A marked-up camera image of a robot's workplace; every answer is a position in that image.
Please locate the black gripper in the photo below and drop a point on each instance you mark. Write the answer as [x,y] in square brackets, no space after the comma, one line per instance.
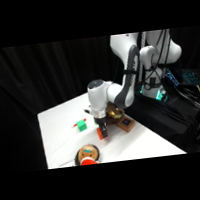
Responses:
[101,119]

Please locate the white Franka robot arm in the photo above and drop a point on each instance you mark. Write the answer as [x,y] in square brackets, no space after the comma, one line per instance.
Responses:
[129,81]

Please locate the bright green cube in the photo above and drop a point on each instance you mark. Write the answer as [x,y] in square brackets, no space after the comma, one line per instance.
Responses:
[81,125]

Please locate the brown plush toy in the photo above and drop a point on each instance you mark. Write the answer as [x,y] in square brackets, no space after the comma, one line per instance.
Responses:
[114,121]

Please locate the wooden box with blue square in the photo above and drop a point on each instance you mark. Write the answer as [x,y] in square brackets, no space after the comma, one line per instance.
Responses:
[126,124]

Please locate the red marker pen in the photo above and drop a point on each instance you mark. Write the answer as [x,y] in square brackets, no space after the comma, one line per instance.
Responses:
[74,126]

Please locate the black cloth-covered stand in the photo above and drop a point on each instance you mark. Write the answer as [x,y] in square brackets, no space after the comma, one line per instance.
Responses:
[163,117]

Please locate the black curtain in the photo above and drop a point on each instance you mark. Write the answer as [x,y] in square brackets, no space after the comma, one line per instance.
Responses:
[27,96]

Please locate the blue backlit keyboard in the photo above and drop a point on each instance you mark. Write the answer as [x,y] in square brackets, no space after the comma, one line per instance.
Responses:
[191,76]

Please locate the gold wrist camera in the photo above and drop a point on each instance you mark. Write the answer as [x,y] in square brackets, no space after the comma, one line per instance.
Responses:
[115,111]

